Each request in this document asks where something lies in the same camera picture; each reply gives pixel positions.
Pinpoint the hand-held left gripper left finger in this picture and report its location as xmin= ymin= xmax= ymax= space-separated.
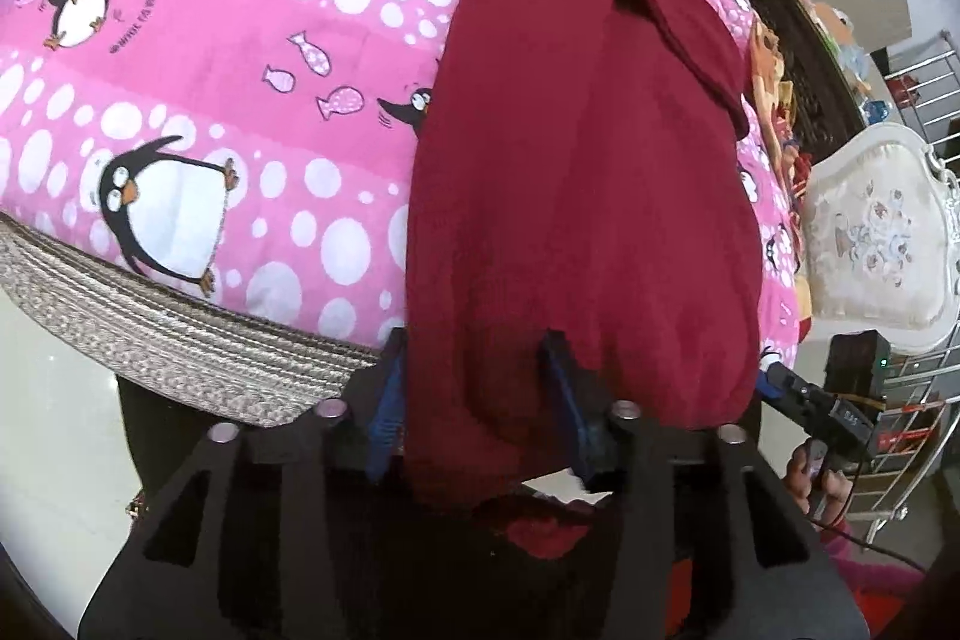
xmin=79 ymin=329 xmax=410 ymax=640

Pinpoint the black cable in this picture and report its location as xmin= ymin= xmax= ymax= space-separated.
xmin=821 ymin=460 xmax=927 ymax=570

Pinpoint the white ornate headboard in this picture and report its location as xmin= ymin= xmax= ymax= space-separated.
xmin=802 ymin=122 xmax=960 ymax=356

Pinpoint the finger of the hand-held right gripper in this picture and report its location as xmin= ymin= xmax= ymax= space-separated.
xmin=757 ymin=361 xmax=818 ymax=420

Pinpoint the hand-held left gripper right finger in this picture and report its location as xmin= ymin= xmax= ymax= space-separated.
xmin=541 ymin=329 xmax=871 ymax=640

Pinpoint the person's right hand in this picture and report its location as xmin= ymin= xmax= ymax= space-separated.
xmin=784 ymin=441 xmax=856 ymax=525

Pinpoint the pink penguin print blanket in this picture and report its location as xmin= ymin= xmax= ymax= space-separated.
xmin=0 ymin=0 xmax=807 ymax=356

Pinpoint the dark red sweater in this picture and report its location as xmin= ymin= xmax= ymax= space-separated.
xmin=405 ymin=0 xmax=766 ymax=562

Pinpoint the person's right forearm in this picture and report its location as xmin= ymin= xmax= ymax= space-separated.
xmin=817 ymin=512 xmax=927 ymax=611

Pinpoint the dark carved wooden headboard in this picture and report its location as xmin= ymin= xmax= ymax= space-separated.
xmin=750 ymin=0 xmax=871 ymax=161

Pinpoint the metal railing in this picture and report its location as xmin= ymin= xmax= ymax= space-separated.
xmin=847 ymin=29 xmax=960 ymax=547

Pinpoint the orange yellow red towel blanket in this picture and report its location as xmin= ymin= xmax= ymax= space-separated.
xmin=750 ymin=17 xmax=815 ymax=341

